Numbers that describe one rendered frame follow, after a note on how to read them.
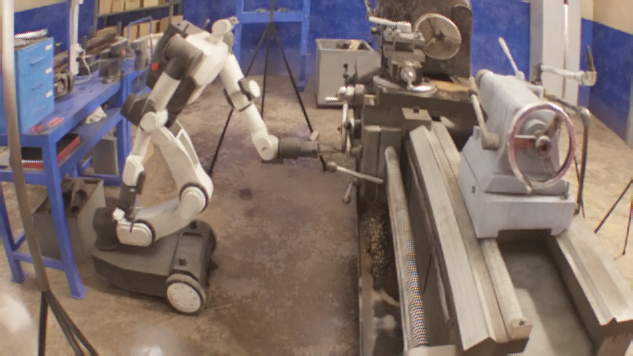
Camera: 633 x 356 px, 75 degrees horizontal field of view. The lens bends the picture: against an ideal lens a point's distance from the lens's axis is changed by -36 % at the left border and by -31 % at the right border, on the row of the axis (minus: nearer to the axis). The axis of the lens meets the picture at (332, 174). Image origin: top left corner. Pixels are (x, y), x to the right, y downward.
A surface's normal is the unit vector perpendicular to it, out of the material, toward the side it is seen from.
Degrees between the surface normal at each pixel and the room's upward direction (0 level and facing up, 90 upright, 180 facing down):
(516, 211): 90
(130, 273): 90
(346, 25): 90
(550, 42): 90
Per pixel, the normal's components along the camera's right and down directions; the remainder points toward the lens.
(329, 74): 0.08, 0.39
